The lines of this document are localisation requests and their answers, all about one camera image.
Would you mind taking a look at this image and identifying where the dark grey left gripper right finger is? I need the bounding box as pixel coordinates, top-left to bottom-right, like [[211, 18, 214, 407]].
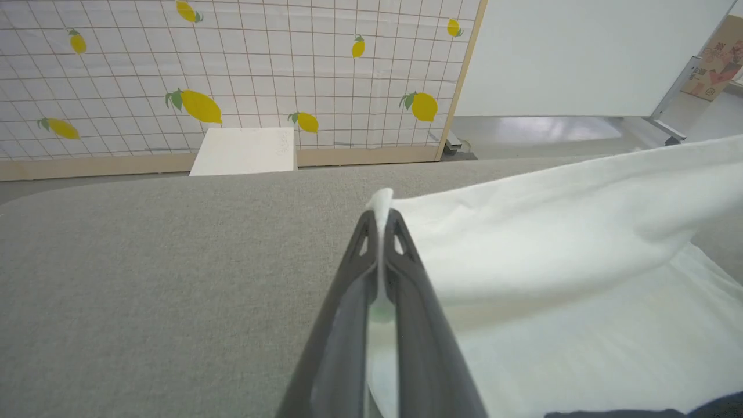
[[380, 209, 488, 418]]

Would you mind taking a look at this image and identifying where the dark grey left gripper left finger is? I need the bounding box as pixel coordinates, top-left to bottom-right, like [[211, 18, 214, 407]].
[[277, 210, 384, 418]]

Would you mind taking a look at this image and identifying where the white shirt with black sleeves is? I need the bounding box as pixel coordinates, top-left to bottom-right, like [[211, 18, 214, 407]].
[[365, 135, 743, 418]]

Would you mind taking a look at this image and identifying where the white flat box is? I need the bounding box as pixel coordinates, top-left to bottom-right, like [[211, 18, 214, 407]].
[[189, 127, 298, 176]]

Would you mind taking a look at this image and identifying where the lemon print grid panel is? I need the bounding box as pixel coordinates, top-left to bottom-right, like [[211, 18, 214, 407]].
[[0, 0, 488, 182]]

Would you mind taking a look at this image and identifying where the grey metal partition stand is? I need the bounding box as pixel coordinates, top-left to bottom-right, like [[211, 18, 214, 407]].
[[641, 55, 703, 146]]

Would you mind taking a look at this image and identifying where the white partition board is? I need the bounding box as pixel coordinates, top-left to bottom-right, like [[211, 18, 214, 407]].
[[453, 0, 738, 118]]

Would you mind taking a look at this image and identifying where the printed cardboard box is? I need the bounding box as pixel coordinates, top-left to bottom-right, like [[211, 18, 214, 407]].
[[680, 15, 743, 102]]

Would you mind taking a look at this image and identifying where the metal panel foot bracket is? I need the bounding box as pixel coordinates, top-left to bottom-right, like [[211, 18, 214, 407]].
[[442, 135, 478, 160]]

